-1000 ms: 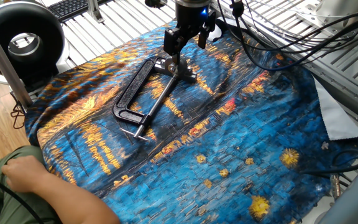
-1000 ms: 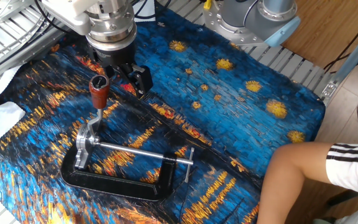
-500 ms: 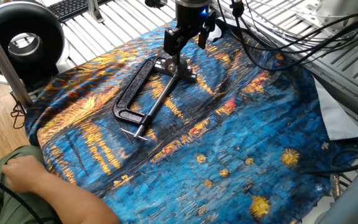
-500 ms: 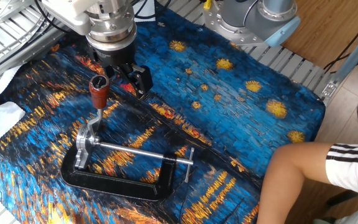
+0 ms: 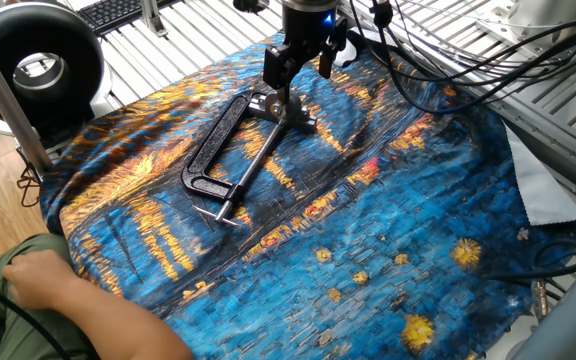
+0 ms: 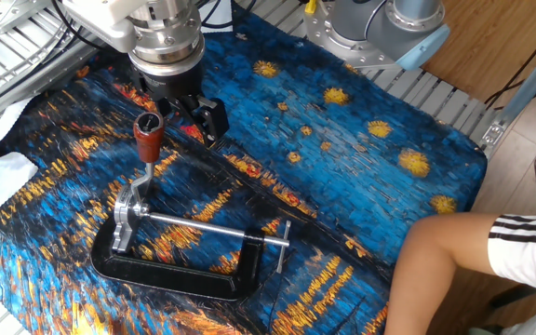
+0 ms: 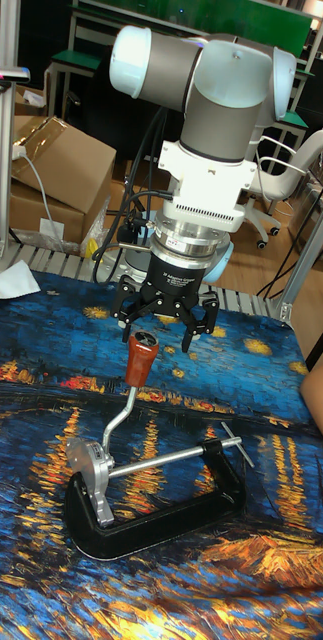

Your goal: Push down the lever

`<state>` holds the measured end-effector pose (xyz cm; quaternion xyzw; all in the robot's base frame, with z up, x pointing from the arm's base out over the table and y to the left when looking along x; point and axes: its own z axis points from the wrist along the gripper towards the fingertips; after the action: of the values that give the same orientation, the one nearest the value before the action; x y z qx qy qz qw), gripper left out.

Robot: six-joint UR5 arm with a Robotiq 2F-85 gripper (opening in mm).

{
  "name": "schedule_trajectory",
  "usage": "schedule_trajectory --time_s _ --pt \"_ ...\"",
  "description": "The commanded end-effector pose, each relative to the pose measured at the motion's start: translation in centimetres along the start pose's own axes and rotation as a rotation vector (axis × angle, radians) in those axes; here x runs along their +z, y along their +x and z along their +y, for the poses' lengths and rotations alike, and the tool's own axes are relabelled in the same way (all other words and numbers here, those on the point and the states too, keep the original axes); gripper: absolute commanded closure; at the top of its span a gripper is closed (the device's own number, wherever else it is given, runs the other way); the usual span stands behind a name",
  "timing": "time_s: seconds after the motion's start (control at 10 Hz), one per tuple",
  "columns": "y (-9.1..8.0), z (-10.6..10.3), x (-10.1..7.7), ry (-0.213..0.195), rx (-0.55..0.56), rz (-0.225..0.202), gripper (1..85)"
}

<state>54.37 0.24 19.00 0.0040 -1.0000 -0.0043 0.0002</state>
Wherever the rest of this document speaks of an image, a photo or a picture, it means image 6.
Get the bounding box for aluminium frame bar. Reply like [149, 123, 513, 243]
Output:
[478, 27, 536, 160]

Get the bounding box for person right forearm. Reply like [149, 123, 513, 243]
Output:
[383, 212, 500, 335]

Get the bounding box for black floor cable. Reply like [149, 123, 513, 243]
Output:
[483, 15, 536, 112]

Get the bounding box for lever with red wooden knob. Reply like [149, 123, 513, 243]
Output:
[129, 110, 166, 207]

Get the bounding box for black C-clamp with silver screw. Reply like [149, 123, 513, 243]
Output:
[89, 204, 293, 302]

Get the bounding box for silver lever base bracket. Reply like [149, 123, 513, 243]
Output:
[111, 184, 152, 255]

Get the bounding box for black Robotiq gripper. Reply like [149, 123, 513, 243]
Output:
[130, 60, 231, 148]

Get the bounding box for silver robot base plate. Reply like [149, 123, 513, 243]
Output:
[302, 7, 411, 72]

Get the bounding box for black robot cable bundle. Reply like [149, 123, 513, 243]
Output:
[49, 0, 258, 53]

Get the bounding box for starry night painted cloth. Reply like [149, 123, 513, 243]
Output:
[0, 4, 489, 335]

